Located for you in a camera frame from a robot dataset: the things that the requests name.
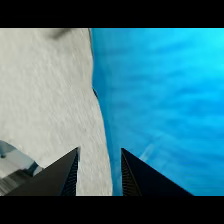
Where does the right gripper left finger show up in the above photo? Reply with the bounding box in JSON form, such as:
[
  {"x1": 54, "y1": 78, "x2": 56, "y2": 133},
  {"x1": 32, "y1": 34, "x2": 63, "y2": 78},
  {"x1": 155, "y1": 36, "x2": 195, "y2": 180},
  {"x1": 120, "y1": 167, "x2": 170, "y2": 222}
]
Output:
[{"x1": 4, "y1": 146, "x2": 81, "y2": 197}]

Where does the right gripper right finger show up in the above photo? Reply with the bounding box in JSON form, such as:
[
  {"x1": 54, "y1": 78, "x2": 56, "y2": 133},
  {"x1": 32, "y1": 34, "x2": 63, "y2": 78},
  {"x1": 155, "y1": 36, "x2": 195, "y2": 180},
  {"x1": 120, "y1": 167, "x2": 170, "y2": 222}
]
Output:
[{"x1": 120, "y1": 147, "x2": 195, "y2": 197}]

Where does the pale green garment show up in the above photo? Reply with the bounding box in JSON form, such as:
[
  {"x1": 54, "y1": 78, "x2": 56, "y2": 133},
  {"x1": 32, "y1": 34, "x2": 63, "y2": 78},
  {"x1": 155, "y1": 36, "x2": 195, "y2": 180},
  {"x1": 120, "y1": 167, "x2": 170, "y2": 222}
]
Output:
[{"x1": 0, "y1": 28, "x2": 114, "y2": 197}]

